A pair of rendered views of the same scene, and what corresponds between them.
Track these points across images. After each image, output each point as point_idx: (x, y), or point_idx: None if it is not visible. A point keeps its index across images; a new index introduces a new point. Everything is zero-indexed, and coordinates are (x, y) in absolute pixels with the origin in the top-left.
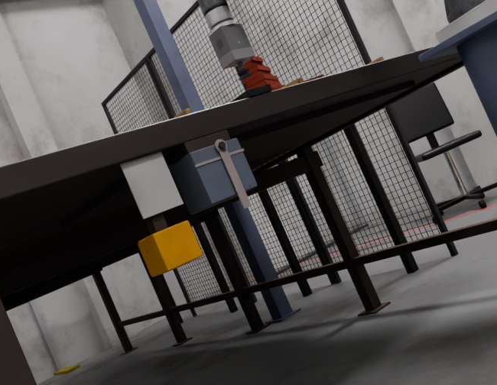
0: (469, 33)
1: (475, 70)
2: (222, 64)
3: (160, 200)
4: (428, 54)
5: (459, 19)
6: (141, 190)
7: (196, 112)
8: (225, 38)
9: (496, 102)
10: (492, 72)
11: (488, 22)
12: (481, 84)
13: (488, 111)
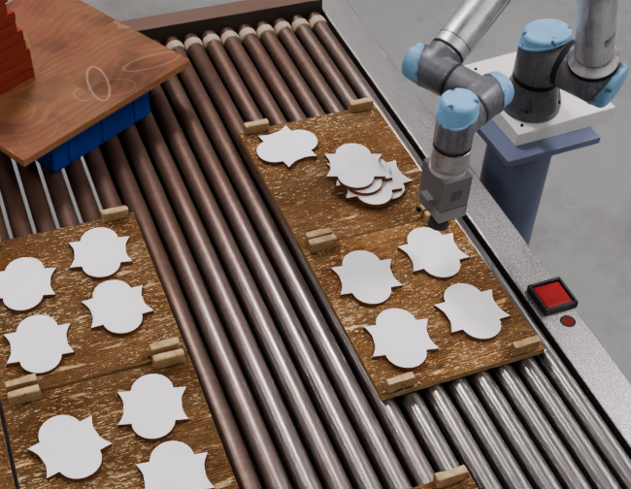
0: (561, 151)
1: (523, 170)
2: (443, 218)
3: None
4: (518, 162)
5: (545, 128)
6: None
7: (617, 366)
8: (468, 191)
9: (524, 198)
10: (537, 175)
11: (580, 146)
12: (520, 181)
13: (506, 201)
